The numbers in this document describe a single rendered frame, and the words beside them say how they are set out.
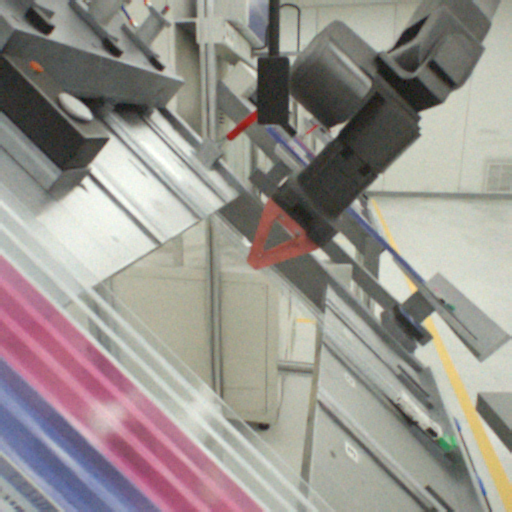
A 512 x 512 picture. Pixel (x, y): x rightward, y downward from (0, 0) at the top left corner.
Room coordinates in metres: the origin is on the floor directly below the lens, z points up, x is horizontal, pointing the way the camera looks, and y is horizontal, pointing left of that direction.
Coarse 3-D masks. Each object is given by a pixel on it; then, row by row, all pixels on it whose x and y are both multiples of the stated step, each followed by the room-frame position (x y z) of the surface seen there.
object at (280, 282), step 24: (120, 120) 0.49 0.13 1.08; (144, 144) 0.48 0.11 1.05; (168, 168) 0.48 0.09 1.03; (192, 192) 0.47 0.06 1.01; (216, 216) 0.47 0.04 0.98; (240, 240) 0.46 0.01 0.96; (288, 288) 0.45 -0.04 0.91; (312, 312) 0.45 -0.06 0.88; (336, 336) 0.45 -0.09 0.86; (360, 360) 0.44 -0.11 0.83; (384, 384) 0.44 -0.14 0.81
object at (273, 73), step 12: (264, 60) 0.33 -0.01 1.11; (276, 60) 0.33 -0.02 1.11; (288, 60) 0.33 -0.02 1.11; (264, 72) 0.33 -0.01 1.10; (276, 72) 0.33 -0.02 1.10; (288, 72) 0.33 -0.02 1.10; (264, 84) 0.33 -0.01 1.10; (276, 84) 0.33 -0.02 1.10; (288, 84) 0.34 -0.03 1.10; (264, 96) 0.33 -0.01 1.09; (276, 96) 0.33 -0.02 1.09; (288, 96) 0.34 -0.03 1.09; (264, 108) 0.33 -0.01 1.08; (276, 108) 0.33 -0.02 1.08; (288, 108) 0.34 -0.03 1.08; (264, 120) 0.33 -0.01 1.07; (276, 120) 0.33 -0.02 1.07; (288, 120) 0.34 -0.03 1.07
